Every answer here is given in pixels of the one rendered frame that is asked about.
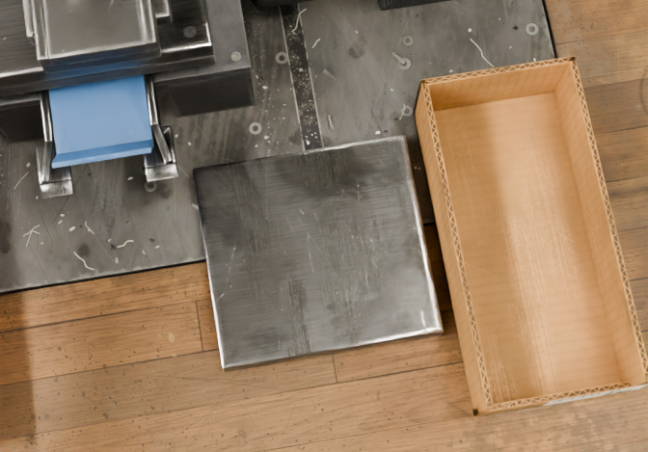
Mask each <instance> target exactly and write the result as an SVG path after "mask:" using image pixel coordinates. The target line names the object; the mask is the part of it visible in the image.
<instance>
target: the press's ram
mask: <svg viewBox="0 0 648 452"><path fill-rule="evenodd" d="M215 63H216V61H215V54H214V48H213V41H212V36H211V30H210V23H209V17H208V10H207V5H206V0H0V96H6V95H12V94H19V93H30V92H36V91H43V90H49V89H56V88H62V87H68V86H74V85H81V84H87V83H93V82H99V81H105V80H112V79H118V78H124V77H130V76H137V75H143V74H150V73H155V72H162V71H168V70H175V69H181V68H188V67H193V66H205V65H212V64H215Z"/></svg>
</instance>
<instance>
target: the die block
mask: <svg viewBox="0 0 648 452"><path fill-rule="evenodd" d="M155 88H156V91H157V93H167V92H168V91H169V94H170V97H171V100H172V103H173V106H174V109H175V114H176V116H177V117H178V118H180V117H186V116H193V115H198V114H204V113H211V112H217V111H224V110H229V109H235V108H242V107H248V106H255V105H256V98H255V90H254V83H253V75H252V72H245V73H239V74H233V75H227V76H220V77H214V78H208V79H202V80H196V81H189V82H183V83H176V84H171V85H164V86H158V87H155ZM0 130H1V131H2V133H3V134H4V135H5V137H6V138H7V139H8V140H9V142H10V143H11V144H13V143H20V142H26V141H32V140H38V139H44V133H43V124H42V115H41V105H34V106H27V107H21V108H14V109H9V110H2V111H0Z"/></svg>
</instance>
